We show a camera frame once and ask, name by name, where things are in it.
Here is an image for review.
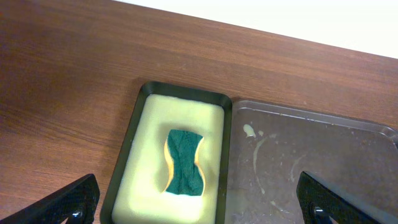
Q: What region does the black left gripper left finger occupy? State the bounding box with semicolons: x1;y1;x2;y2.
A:
1;174;100;224

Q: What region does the dark brown serving tray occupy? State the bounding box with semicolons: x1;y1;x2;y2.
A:
225;100;397;223

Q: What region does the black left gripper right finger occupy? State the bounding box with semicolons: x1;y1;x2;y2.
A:
296;171;397;224

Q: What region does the black sponge tray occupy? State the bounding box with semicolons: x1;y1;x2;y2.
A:
99;81;233;224

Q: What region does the green yellow scrub sponge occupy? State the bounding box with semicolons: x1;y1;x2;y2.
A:
164;129;205;196

